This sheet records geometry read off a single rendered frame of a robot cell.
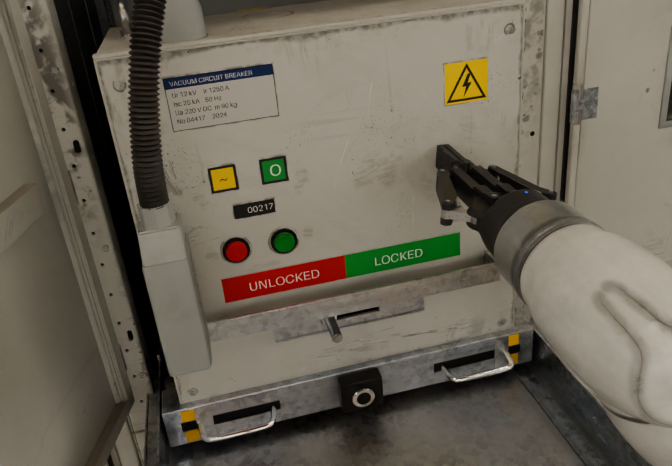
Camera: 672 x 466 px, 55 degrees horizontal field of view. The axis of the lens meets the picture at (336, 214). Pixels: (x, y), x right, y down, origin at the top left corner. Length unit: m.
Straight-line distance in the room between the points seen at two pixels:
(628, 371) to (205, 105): 0.50
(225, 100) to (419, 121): 0.23
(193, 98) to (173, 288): 0.21
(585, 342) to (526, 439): 0.48
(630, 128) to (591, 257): 0.61
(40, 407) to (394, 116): 0.56
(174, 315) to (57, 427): 0.29
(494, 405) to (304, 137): 0.48
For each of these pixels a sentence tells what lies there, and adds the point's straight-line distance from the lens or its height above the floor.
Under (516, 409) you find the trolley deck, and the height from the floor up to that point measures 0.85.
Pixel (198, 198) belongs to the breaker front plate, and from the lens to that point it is 0.78.
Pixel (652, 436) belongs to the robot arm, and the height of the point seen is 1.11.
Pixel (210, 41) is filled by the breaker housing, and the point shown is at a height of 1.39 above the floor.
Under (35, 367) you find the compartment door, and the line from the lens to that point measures 0.89.
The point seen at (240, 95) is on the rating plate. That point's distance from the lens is 0.74.
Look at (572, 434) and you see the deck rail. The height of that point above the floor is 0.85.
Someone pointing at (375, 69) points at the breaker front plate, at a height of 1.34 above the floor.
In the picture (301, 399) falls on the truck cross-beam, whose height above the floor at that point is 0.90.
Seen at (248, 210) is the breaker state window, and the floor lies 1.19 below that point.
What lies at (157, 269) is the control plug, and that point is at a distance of 0.69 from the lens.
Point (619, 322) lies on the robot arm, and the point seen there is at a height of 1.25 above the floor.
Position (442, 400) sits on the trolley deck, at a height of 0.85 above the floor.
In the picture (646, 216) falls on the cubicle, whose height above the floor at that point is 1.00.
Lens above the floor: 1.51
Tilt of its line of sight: 26 degrees down
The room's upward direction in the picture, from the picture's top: 6 degrees counter-clockwise
